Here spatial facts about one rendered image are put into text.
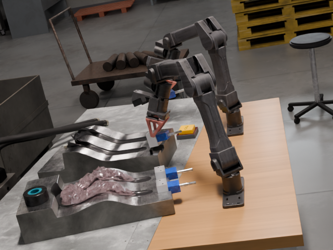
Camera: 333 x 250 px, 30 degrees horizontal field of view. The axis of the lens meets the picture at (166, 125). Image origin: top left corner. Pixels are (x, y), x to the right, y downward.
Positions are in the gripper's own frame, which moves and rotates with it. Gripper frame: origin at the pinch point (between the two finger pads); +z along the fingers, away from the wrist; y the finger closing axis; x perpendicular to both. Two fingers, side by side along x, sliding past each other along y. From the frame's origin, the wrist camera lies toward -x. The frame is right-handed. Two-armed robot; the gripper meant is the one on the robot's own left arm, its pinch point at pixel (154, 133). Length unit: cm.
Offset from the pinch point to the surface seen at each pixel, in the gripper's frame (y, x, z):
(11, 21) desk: -735, -455, 125
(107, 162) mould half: 6.8, -14.2, 13.9
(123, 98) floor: -348, -121, 93
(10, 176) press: -8, -60, 38
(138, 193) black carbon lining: 28.0, 5.2, 12.6
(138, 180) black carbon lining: 17.8, 1.6, 12.4
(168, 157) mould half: -6.5, 5.7, 10.3
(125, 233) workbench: 43.9, 7.3, 19.8
